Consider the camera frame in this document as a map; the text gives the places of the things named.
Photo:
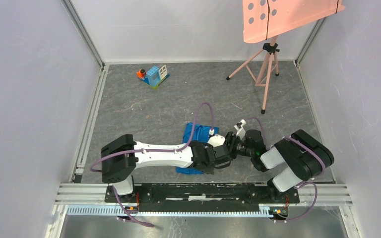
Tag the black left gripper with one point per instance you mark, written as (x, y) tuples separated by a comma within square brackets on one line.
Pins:
[(210, 169)]

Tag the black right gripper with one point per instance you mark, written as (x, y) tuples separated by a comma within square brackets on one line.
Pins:
[(231, 138)]

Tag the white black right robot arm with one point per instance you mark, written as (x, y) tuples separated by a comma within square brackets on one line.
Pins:
[(304, 156)]

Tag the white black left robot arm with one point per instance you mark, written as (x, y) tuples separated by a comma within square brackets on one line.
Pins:
[(124, 155)]

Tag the colourful toy block house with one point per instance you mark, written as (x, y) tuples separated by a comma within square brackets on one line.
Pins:
[(154, 77)]

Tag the pink music stand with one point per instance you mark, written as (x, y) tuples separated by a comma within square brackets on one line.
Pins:
[(265, 20)]

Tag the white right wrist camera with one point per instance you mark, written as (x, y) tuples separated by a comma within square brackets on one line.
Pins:
[(239, 127)]

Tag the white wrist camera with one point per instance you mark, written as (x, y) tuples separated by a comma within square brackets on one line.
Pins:
[(239, 127), (215, 139)]

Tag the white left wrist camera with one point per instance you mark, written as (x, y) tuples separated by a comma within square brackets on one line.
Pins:
[(215, 139)]

